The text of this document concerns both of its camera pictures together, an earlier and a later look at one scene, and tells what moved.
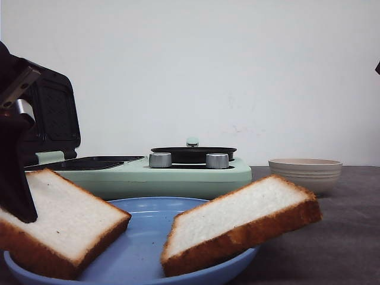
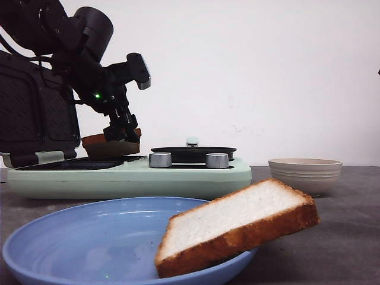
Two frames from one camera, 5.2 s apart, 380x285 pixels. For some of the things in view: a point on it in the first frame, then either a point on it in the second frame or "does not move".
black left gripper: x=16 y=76 -> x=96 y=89
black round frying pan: x=192 y=153 does not move
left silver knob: x=160 y=160 does not move
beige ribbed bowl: x=319 y=176 does not move
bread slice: x=261 y=210 does not move
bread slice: x=72 y=223 -> x=97 y=146
